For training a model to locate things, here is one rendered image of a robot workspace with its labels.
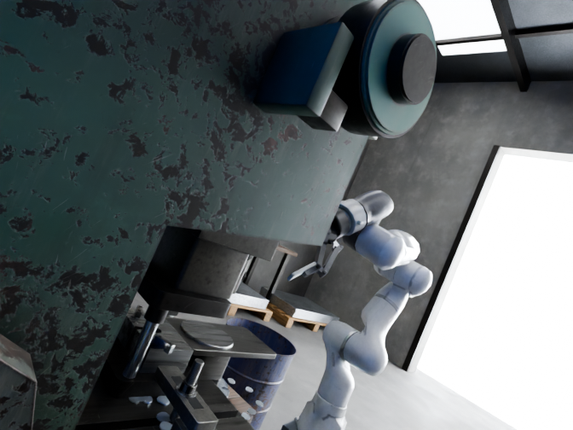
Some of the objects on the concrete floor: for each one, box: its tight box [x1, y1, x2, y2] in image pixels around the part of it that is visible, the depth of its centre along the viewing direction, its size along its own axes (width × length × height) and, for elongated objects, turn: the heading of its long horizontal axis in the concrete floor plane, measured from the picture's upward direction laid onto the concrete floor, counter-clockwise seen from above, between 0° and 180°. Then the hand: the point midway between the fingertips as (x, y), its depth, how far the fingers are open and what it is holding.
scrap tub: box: [222, 317, 297, 430], centre depth 195 cm, size 42×42×48 cm
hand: (277, 249), depth 80 cm, fingers open, 13 cm apart
